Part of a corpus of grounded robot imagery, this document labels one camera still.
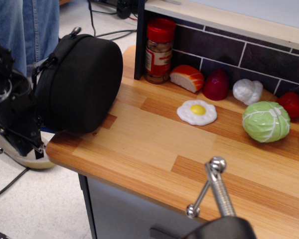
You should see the toy green cabbage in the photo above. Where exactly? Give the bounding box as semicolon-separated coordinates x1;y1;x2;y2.
242;101;291;143

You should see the toy white garlic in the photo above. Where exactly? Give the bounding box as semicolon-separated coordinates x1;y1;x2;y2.
233;79;263;106

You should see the toy red onion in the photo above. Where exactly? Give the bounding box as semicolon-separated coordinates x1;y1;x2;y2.
202;69;230;101

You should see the toy fried egg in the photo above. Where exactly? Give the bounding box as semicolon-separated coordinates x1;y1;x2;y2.
176;100;217;126

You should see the toy salmon sushi piece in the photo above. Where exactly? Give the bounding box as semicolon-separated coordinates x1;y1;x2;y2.
170;65;205;93

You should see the black floor cable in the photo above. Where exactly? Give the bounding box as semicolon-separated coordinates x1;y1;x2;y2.
0;167;30;201

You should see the metal clamp screw handle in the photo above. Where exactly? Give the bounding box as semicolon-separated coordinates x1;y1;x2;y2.
185;156;236;219

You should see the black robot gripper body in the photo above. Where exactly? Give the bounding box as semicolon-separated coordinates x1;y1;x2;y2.
0;45;43;156

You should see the blue jeans leg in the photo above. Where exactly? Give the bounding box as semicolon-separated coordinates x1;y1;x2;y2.
0;0;60;77

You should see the grey cabinet under table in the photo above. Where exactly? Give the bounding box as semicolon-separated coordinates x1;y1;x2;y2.
79;175;205;239

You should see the black device on floor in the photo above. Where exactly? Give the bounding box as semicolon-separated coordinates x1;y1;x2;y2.
117;0;139;19

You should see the black zipper case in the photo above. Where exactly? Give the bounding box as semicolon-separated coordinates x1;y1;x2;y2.
32;27;123;133

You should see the black clamp body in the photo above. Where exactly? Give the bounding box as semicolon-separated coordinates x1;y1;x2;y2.
184;216;257;239

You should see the beige sneaker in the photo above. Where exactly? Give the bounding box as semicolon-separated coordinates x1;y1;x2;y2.
0;136;55;169

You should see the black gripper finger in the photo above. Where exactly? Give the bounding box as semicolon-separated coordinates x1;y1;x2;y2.
31;143;45;160

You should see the red-lidded spice jar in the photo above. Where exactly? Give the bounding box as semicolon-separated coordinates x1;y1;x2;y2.
144;17;176;84

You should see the wooden shelf with tile back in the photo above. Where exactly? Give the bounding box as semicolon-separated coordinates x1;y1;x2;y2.
134;0;299;96

